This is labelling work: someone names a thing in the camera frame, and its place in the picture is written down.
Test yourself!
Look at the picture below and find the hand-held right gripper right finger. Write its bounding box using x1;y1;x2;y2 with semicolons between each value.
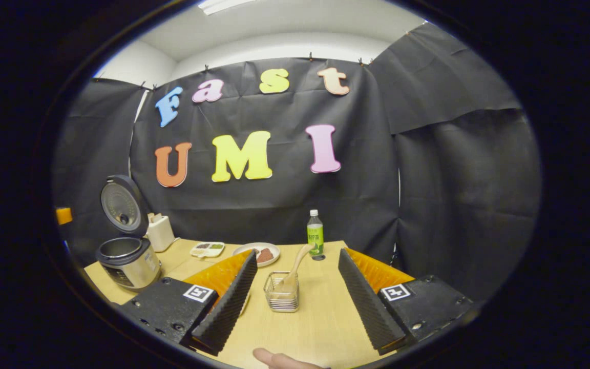
338;248;480;355

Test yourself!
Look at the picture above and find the green label drink bottle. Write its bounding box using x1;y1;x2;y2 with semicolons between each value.
307;209;324;256

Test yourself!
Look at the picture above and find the silver black rice cooker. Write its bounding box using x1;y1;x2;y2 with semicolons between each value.
95;175;162;293

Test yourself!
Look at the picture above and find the white toaster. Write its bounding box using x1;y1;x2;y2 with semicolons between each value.
145;213;175;253

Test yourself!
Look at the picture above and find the black backdrop cloth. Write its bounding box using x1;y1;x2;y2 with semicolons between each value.
52;23;541;303

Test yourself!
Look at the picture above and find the large ceiling light panel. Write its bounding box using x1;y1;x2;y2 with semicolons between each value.
198;0;255;15

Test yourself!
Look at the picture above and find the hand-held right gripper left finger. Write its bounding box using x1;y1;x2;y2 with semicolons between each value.
116;250;258;357

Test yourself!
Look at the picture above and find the wooden spoon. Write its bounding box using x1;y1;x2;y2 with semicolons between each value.
275;244;315;294

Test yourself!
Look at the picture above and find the white round plate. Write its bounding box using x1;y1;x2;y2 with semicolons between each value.
233;242;281;268

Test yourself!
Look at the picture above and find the white compartment food tray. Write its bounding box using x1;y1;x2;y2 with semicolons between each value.
190;241;225;258

